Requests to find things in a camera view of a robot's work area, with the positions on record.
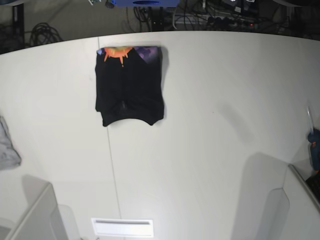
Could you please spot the black T-shirt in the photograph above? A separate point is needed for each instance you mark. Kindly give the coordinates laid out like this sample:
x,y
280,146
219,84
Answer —
x,y
129,84

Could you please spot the white power strip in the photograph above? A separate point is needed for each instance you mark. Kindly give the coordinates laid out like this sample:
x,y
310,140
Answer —
x,y
208,22

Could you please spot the blue box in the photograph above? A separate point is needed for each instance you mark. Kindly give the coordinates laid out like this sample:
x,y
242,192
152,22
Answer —
x,y
145,3

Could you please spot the white paper label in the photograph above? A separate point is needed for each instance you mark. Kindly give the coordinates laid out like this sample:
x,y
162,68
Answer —
x,y
125,228

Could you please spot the blue glue gun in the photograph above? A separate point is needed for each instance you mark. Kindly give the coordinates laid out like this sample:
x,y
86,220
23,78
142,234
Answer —
x,y
314,146

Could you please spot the grey cloth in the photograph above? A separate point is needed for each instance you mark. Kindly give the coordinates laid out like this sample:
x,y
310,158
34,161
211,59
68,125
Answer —
x,y
9,157

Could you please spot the black keyboard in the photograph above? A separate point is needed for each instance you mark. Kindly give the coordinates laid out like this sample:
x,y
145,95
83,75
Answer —
x,y
313,183

